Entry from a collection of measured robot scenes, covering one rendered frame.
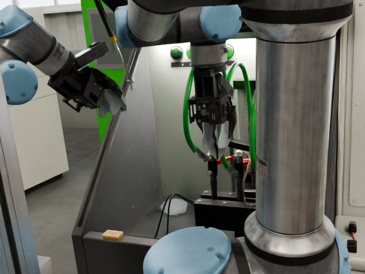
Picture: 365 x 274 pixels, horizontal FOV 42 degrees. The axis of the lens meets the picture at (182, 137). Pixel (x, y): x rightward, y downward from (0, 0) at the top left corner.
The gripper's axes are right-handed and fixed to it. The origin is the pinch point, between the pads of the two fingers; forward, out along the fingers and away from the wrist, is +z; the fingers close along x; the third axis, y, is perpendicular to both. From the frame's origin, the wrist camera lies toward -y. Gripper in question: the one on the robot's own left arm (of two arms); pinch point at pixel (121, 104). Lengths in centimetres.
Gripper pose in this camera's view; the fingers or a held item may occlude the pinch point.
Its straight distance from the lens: 118.6
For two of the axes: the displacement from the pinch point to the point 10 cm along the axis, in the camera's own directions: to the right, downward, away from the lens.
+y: -2.1, 8.6, -4.6
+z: 5.7, 4.9, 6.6
